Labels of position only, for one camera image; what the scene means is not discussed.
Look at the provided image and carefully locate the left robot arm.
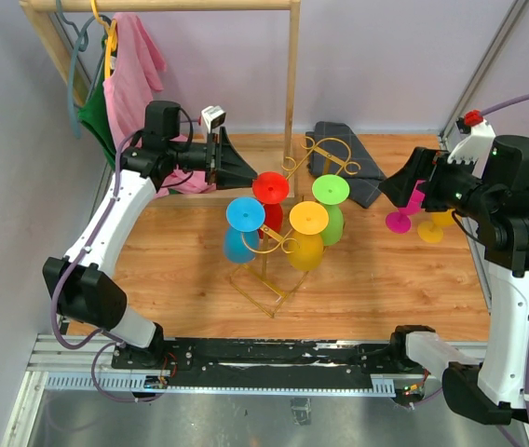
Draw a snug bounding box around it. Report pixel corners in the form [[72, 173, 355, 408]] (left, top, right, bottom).
[[42, 101, 257, 369]]

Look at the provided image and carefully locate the pink wine glass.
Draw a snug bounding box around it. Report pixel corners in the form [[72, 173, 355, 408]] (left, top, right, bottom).
[[385, 180, 425, 234]]

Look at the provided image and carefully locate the gold wire glass rack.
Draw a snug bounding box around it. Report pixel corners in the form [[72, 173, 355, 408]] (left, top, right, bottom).
[[229, 137, 360, 318]]

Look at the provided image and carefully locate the red wine glass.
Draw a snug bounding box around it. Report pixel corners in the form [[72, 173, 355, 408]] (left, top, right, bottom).
[[252, 171, 290, 233]]

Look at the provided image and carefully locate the blue wine glass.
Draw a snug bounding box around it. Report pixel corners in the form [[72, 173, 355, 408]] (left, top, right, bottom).
[[224, 197, 265, 264]]

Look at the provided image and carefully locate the green garment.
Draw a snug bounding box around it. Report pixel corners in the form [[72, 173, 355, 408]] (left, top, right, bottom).
[[77, 38, 116, 169]]

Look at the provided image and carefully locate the wooden clothes rack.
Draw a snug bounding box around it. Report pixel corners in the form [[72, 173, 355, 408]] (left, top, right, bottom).
[[20, 0, 301, 173]]

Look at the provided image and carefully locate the green wine glass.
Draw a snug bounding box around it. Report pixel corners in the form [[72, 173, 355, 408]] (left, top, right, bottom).
[[312, 174, 350, 247]]

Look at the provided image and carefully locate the aluminium frame rail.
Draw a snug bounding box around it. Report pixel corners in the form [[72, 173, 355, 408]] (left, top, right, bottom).
[[0, 332, 529, 447]]

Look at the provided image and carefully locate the grey folded cloth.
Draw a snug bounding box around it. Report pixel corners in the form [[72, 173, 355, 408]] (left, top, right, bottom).
[[305, 121, 386, 209]]

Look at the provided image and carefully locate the orange wine glass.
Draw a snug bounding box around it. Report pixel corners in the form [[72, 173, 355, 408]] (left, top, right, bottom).
[[287, 201, 329, 272], [416, 210, 454, 244]]

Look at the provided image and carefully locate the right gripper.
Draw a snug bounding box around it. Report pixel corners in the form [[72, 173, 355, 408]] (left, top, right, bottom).
[[378, 145, 499, 222]]

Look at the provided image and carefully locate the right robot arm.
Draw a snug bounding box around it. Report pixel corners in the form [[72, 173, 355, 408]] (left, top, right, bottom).
[[380, 135, 529, 425]]

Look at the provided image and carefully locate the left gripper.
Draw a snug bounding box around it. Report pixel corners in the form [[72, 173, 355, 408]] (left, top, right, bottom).
[[169, 127, 258, 191]]

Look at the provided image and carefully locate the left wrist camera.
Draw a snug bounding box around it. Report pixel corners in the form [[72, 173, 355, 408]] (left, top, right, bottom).
[[198, 105, 226, 140]]

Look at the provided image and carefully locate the blue-grey hanger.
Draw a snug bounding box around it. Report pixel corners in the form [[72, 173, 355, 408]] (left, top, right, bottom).
[[55, 0, 107, 140]]

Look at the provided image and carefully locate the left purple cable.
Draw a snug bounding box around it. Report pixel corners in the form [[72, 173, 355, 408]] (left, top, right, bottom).
[[49, 118, 203, 404]]

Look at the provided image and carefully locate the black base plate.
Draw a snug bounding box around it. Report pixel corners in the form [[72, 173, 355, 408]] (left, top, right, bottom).
[[111, 338, 422, 390]]

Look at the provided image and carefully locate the pink garment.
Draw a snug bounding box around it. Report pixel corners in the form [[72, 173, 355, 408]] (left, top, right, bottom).
[[102, 12, 219, 196]]

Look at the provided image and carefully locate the yellow hanger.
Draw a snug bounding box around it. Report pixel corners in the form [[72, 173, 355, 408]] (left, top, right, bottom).
[[90, 0, 118, 80]]

